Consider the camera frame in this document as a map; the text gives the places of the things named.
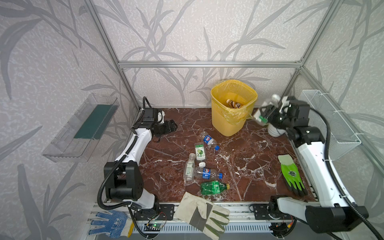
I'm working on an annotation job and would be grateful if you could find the blue pepsi bottle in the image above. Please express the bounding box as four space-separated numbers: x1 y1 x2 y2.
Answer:
200 131 220 151
194 167 223 181

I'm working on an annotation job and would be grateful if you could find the green label slim bottle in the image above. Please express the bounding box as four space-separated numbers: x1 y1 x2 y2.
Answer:
183 153 196 184

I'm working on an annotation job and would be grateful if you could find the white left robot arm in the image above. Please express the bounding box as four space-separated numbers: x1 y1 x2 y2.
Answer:
97 107 178 215

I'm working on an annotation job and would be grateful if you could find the clear plastic wall shelf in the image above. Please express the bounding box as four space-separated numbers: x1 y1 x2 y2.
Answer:
42 94 120 163

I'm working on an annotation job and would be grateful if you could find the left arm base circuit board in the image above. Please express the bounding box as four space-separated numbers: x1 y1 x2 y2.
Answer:
144 222 166 232

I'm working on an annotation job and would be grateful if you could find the square lime label bottle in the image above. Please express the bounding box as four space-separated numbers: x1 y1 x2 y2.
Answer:
195 143 206 162

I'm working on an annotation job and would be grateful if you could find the yellow ribbed waste bin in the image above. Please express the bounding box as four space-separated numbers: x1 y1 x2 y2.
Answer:
211 80 258 137

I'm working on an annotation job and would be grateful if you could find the white wire mesh basket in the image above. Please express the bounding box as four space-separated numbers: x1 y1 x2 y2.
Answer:
298 90 361 160

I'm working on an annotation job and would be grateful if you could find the potted artificial flower plant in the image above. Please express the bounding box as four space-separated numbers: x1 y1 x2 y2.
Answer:
268 124 287 138

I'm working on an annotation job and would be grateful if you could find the blue dotted knit glove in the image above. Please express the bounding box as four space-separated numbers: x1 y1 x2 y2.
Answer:
88 210 134 239

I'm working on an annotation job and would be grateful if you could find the green rubber garden glove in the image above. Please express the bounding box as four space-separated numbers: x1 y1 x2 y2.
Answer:
278 155 308 197

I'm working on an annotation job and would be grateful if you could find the right arm base wiring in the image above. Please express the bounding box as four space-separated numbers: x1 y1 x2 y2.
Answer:
269 220 296 239

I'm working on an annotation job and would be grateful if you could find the green sprite bottle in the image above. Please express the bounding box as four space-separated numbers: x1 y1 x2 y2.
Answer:
201 181 230 196

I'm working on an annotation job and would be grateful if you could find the dark green shelf mat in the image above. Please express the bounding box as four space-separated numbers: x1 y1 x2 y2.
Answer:
74 105 118 140

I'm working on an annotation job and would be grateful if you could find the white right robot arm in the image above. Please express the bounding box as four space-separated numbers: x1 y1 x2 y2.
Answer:
259 96 383 240

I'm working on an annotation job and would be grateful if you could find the beige leather work glove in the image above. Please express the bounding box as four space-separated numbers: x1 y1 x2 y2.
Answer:
174 192 230 240

